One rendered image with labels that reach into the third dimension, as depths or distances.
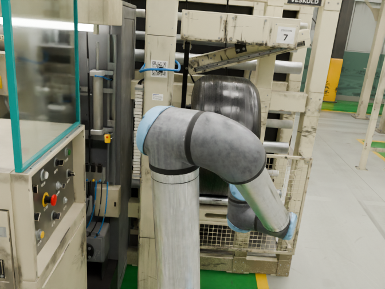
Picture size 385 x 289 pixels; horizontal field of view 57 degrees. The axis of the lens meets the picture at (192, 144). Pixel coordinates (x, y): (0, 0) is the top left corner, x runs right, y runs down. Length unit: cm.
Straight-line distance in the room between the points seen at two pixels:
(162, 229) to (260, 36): 132
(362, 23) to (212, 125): 1099
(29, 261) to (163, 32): 105
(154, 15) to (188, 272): 112
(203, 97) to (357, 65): 1014
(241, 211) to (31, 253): 68
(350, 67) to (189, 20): 981
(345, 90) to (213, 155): 1093
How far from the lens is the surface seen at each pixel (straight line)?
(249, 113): 156
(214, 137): 69
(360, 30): 1159
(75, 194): 172
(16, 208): 119
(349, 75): 1154
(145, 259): 206
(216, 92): 160
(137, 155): 179
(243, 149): 71
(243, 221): 123
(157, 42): 166
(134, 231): 291
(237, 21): 192
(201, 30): 191
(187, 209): 81
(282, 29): 196
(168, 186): 78
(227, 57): 206
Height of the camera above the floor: 170
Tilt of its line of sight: 18 degrees down
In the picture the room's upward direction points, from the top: 5 degrees clockwise
